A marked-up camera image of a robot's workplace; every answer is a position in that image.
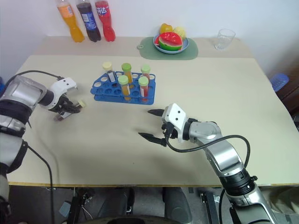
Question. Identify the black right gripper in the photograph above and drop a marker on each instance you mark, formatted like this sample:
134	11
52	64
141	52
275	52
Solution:
171	132

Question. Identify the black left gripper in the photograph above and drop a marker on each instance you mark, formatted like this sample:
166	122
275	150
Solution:
62	102

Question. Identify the cream-capped dark red test tube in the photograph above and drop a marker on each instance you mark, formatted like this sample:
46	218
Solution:
82	103

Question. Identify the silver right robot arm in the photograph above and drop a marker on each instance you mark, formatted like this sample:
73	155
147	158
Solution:
224	151

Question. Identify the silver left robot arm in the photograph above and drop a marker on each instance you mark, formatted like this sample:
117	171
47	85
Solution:
16	93

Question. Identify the blue test tube rack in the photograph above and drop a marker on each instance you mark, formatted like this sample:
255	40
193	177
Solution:
102	89

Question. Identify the green-capped red test tube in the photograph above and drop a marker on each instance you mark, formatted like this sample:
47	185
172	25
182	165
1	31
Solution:
143	86
145	69

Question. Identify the green-capped orange test tube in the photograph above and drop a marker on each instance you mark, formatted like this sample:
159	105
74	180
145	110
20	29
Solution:
126	68
123	85

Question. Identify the cream-capped labelled test tube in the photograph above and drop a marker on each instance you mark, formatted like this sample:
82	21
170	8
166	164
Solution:
108	66

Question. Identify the orange soda bottle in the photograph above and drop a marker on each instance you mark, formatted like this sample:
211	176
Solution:
73	28

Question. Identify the dark rounded shape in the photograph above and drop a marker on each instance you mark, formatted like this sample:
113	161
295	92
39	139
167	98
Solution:
177	203

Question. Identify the green rubber mat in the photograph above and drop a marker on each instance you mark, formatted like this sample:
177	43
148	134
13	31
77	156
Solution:
191	52

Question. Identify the dark cola bottle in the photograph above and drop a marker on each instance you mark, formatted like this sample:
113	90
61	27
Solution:
90	23

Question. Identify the light blue bowl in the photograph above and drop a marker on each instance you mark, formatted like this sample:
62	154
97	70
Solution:
185	45

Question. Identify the toy watermelon slice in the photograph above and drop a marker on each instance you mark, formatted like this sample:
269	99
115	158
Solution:
170	40

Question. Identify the red soda bottle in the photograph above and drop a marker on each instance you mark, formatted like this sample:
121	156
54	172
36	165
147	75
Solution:
106	23

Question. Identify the yellow toy lemon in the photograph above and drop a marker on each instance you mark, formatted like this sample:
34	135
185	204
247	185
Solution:
180	32

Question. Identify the black curved base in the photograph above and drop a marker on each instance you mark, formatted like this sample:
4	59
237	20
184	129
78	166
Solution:
130	220

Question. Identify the orange toy fruit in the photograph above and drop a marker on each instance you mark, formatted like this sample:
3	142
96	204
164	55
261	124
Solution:
165	28

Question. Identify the grey foot pedal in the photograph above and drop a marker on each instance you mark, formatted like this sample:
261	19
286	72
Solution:
65	209

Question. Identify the clear drinking glass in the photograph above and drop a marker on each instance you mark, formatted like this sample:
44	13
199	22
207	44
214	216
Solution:
224	39

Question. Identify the blue plastic stool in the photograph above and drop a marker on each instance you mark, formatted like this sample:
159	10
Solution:
279	80

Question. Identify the dark wooden furniture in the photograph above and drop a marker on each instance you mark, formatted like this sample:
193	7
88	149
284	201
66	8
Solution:
292	100

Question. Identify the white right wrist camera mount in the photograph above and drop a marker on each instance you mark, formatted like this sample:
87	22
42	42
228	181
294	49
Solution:
175	115

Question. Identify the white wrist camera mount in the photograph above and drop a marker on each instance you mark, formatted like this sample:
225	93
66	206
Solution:
61	85
175	115

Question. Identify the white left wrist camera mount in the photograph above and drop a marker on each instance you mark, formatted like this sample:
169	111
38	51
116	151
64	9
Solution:
61	85

